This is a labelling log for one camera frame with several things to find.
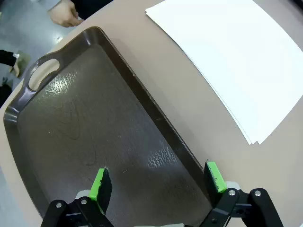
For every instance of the white A4 paper stack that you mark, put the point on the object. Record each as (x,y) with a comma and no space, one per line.
(236,59)

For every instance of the black bag on floor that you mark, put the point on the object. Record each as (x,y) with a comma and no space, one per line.
(4,94)

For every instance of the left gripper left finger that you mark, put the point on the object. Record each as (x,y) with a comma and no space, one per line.
(100,186)

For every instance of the brown plastic serving tray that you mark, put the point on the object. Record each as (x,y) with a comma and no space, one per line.
(94,118)

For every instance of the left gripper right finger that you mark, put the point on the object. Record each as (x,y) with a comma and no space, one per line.
(216,182)

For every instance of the person's right hand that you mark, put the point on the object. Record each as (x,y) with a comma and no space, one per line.
(65,14)

